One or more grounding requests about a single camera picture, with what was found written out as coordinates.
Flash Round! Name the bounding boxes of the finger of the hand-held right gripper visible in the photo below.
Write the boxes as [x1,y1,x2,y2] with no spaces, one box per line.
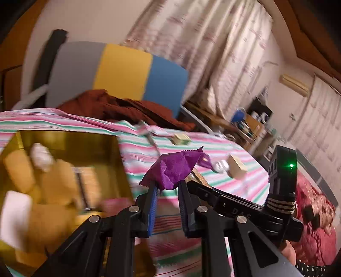
[188,180,221,209]

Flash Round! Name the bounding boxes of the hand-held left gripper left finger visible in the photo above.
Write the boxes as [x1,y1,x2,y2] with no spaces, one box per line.
[32,180,160,277]

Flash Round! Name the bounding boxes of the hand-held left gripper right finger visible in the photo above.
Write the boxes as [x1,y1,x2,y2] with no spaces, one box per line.
[178,180,307,277]

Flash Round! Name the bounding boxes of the purple wrapper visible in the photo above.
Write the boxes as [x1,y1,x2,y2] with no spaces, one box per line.
[139,146,214,191]

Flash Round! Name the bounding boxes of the gold metal tin box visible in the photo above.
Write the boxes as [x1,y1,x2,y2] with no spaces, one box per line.
[0,130,157,277]

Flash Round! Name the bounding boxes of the yellow sponge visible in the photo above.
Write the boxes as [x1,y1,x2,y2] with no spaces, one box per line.
[4,152,36,193]
[40,161,80,205]

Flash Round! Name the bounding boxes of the white foam block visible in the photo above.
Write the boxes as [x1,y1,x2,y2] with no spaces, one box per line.
[0,190,34,251]

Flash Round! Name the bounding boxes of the person's right forearm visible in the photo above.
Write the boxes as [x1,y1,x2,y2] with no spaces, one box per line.
[280,240,336,277]

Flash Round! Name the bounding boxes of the tan wafer snack bar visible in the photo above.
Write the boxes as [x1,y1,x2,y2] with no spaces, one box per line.
[190,170,214,189]

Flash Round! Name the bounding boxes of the black block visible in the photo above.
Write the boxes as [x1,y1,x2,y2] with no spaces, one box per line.
[304,205,321,221]

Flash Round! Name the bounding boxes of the small beige box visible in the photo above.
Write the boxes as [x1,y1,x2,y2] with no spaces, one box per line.
[226,154,248,179]

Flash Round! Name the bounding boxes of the striped tablecloth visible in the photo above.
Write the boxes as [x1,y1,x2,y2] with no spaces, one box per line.
[0,108,269,277]

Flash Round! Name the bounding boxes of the red blanket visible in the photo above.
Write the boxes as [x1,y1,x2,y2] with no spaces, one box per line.
[293,170,339,267]

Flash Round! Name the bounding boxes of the cardboard box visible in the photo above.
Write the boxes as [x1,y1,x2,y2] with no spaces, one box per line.
[245,114,264,136]

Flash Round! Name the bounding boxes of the tan ribbed packet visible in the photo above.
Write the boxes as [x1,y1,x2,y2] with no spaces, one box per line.
[76,166,100,208]

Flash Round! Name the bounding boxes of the white closet doors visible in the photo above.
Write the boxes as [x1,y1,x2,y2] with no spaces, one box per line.
[282,75,341,192]

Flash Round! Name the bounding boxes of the low wooden table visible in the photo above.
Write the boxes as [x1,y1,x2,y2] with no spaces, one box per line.
[184,101,267,150]

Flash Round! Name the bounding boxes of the air conditioner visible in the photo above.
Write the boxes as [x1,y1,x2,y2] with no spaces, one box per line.
[279,74,311,96]

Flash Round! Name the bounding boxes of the brown jacket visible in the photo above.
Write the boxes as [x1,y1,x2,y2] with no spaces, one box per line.
[57,89,196,131]

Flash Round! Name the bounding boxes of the crumpled white plastic bag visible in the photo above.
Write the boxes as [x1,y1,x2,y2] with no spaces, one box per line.
[30,143,55,172]

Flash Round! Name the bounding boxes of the grey yellow blue chair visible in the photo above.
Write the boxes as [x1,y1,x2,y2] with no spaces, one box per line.
[12,41,214,134]

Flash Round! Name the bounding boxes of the patterned curtain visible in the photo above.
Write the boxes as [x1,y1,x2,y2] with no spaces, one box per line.
[120,0,275,118]

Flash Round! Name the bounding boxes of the wooden wardrobe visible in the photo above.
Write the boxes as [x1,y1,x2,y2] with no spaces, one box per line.
[0,0,46,112]

